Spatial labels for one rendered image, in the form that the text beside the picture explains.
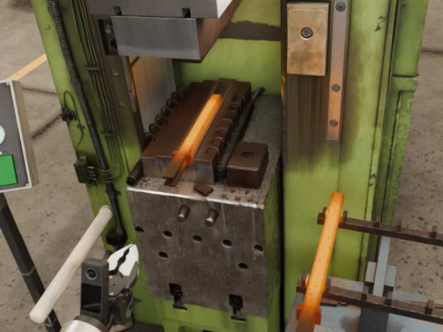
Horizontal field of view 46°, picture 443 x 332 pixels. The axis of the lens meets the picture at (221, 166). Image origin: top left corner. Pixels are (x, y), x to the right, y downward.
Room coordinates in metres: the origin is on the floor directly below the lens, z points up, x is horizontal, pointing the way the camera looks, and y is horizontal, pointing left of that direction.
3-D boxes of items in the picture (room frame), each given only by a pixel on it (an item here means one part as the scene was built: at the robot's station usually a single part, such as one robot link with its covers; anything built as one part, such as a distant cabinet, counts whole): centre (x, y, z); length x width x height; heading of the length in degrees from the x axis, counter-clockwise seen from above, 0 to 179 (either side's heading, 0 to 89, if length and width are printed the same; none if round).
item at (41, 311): (1.13, 0.47, 0.62); 0.44 x 0.05 x 0.05; 160
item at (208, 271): (1.29, -0.01, 0.69); 0.56 x 0.38 x 0.45; 160
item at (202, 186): (1.05, 0.05, 0.92); 0.04 x 0.03 x 0.01; 43
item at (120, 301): (0.65, 0.25, 0.97); 0.12 x 0.08 x 0.09; 160
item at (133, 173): (1.28, 0.18, 0.93); 0.40 x 0.03 x 0.03; 160
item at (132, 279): (0.70, 0.21, 1.00); 0.09 x 0.05 x 0.02; 160
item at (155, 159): (1.30, 0.05, 0.96); 0.42 x 0.20 x 0.09; 160
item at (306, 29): (1.12, -0.22, 1.27); 0.09 x 0.02 x 0.17; 70
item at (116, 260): (0.76, 0.23, 0.98); 0.09 x 0.03 x 0.06; 160
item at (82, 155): (1.34, 0.43, 0.80); 0.06 x 0.03 x 0.14; 70
